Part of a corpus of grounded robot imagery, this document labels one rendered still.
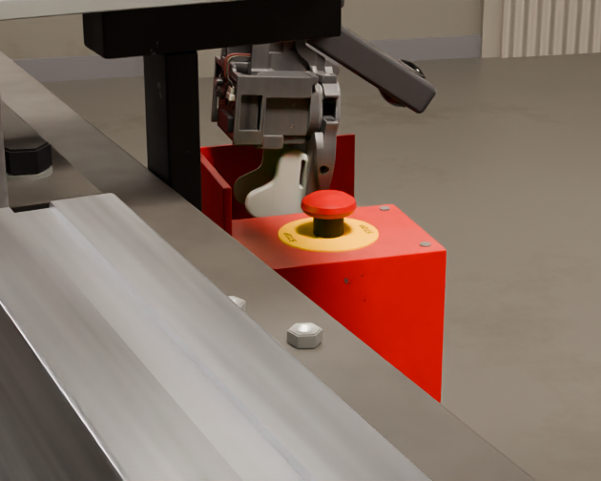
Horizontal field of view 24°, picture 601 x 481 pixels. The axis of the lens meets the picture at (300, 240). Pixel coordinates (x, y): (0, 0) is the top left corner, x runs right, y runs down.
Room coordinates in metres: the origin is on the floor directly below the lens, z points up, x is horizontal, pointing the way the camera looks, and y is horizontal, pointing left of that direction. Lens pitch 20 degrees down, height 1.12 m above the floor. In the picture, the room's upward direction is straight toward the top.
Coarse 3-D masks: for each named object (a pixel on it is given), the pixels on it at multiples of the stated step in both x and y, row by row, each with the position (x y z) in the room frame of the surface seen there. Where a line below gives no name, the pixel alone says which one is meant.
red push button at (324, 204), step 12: (324, 192) 0.94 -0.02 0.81; (336, 192) 0.94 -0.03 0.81; (300, 204) 0.94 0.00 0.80; (312, 204) 0.92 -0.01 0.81; (324, 204) 0.92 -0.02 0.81; (336, 204) 0.92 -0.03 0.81; (348, 204) 0.92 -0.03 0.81; (312, 216) 0.92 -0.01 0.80; (324, 216) 0.92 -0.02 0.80; (336, 216) 0.92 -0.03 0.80; (324, 228) 0.93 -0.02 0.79; (336, 228) 0.93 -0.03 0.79
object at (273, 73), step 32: (224, 64) 1.01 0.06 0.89; (256, 64) 1.00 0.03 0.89; (288, 64) 1.02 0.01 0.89; (320, 64) 1.02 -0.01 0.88; (224, 96) 1.02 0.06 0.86; (256, 96) 0.99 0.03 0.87; (288, 96) 0.99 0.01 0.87; (320, 96) 1.00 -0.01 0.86; (224, 128) 1.00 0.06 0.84; (256, 128) 0.99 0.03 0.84; (288, 128) 1.00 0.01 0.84; (320, 128) 1.00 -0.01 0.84
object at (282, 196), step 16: (288, 160) 1.01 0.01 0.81; (304, 160) 1.01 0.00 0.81; (288, 176) 1.01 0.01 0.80; (304, 176) 1.01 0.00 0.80; (256, 192) 1.00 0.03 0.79; (272, 192) 1.00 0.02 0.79; (288, 192) 1.01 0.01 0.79; (304, 192) 1.01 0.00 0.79; (256, 208) 1.00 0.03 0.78; (272, 208) 1.00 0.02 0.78; (288, 208) 1.01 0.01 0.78
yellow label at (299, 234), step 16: (288, 224) 0.95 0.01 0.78; (304, 224) 0.95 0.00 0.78; (352, 224) 0.95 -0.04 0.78; (368, 224) 0.95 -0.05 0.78; (288, 240) 0.92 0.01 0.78; (304, 240) 0.92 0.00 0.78; (320, 240) 0.92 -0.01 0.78; (336, 240) 0.92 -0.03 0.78; (352, 240) 0.92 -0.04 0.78; (368, 240) 0.92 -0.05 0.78
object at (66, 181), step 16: (16, 128) 0.77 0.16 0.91; (64, 160) 0.70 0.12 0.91; (64, 176) 0.68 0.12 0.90; (80, 176) 0.68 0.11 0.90; (16, 192) 0.65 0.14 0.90; (32, 192) 0.65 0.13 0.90; (48, 192) 0.65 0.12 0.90; (64, 192) 0.65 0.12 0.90; (80, 192) 0.65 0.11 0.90; (96, 192) 0.65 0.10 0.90; (16, 208) 0.63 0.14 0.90; (32, 208) 0.63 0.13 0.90
